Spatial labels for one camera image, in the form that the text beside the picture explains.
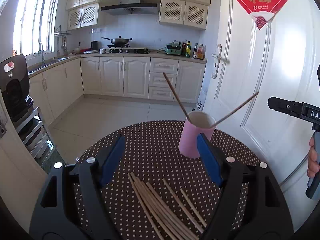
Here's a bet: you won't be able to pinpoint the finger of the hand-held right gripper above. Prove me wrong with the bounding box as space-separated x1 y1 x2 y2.
267 96 303 118

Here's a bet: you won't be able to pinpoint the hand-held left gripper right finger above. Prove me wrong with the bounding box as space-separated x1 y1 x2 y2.
197 133 293 240

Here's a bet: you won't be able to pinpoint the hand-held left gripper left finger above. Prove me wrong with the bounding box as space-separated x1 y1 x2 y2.
29 135 126 240

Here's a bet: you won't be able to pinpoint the pink cup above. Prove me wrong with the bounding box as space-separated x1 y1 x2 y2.
178 111 216 159

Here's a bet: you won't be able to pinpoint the brown wooden chopstick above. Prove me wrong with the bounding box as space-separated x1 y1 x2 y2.
163 72 193 125
210 92 259 128

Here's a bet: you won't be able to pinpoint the pile of wooden chopsticks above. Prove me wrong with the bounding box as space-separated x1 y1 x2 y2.
127 172 208 240

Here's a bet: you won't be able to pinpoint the person's right hand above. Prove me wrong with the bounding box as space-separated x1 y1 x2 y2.
307 134 320 178

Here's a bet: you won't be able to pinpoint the brown polka dot tablecloth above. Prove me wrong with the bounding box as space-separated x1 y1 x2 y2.
72 120 263 240

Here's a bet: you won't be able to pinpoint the white door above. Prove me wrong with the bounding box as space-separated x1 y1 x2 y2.
203 0 320 232

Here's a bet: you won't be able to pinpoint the white printed box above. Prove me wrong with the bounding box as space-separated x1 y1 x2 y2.
196 90 207 112

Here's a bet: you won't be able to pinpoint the metal storage rack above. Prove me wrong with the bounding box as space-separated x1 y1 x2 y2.
15 106 57 159

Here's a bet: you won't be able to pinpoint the cream lower kitchen cabinets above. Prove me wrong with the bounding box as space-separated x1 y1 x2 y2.
28 54 207 128

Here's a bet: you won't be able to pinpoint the black gas stove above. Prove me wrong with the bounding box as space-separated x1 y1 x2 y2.
102 45 151 55

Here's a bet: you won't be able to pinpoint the green countertop appliance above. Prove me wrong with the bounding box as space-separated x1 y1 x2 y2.
165 41 183 56

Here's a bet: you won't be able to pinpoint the steel wok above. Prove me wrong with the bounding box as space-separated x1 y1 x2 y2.
101 36 133 47

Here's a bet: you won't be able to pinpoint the black appliance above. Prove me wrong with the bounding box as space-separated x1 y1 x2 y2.
0 54 34 122

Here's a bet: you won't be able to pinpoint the chrome faucet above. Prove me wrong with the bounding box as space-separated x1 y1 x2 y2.
38 42 46 64

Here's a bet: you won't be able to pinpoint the cream lattice door cabinet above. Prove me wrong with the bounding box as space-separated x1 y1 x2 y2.
159 0 209 29
67 2 100 31

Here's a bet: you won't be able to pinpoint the range hood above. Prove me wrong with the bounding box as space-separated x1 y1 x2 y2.
100 0 161 16

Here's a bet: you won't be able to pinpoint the barred window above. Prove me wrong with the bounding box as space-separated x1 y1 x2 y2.
12 0 58 58

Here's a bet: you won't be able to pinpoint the silver door handle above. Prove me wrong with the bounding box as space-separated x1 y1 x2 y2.
211 44 231 79

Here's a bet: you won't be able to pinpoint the wall utensil rail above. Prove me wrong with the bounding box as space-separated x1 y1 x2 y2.
54 25 73 56

